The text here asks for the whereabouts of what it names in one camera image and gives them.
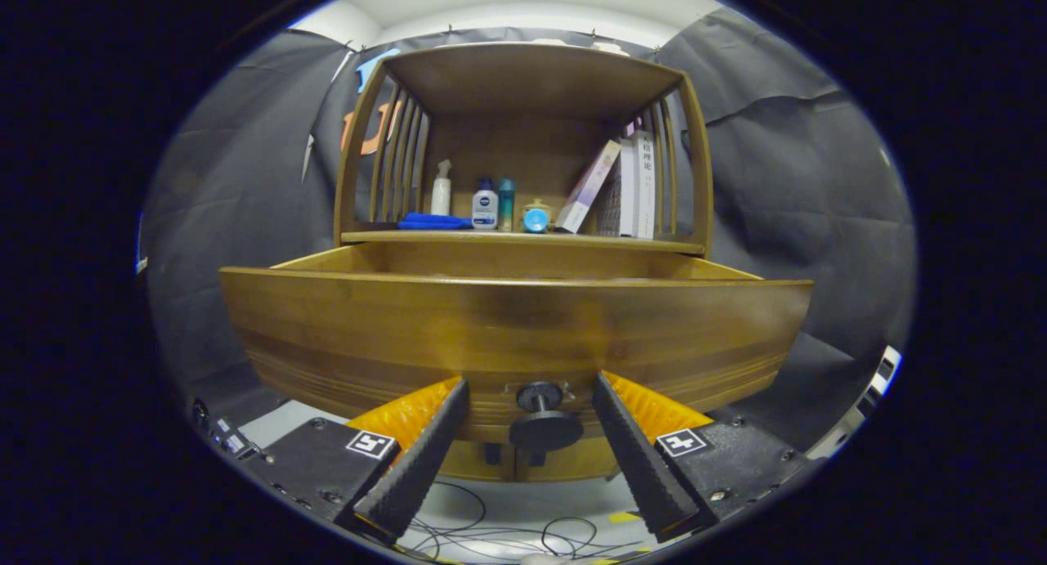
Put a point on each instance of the yellow floor tape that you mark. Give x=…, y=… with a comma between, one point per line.
x=624, y=517

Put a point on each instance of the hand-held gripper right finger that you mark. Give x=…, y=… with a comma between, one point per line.
x=646, y=467

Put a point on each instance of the wooden cabinet door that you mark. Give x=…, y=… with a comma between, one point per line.
x=581, y=465
x=470, y=465

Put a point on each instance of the white blue equipment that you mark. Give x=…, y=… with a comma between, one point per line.
x=141, y=264

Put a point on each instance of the white shelf unit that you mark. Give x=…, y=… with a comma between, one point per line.
x=879, y=381

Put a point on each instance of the wooden cabinet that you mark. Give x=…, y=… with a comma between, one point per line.
x=532, y=74

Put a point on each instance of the white spine book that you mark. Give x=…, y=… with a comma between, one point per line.
x=646, y=189

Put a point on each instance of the beige lidded teacup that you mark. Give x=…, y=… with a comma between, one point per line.
x=537, y=204

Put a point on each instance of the teal bottle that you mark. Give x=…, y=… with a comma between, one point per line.
x=506, y=205

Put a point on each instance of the wooden drawer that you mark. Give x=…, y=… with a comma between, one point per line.
x=523, y=320

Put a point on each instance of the black floor device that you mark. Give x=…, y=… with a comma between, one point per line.
x=229, y=442

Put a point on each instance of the purple cover book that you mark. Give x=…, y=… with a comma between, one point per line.
x=586, y=189

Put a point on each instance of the white spray bottle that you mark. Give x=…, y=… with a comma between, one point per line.
x=441, y=197

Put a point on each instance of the white bottle blue pump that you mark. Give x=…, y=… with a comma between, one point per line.
x=485, y=211

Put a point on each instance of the black drawer knob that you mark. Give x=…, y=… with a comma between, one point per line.
x=546, y=430

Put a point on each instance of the blue white cosmetic tube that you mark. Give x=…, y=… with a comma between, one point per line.
x=536, y=221

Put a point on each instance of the wooden countertop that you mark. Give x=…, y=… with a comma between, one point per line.
x=605, y=240

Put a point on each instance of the patterned cover book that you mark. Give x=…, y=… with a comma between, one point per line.
x=628, y=189

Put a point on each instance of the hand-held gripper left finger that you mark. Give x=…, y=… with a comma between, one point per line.
x=425, y=467

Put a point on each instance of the blue folded cloth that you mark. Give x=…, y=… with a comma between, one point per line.
x=433, y=221

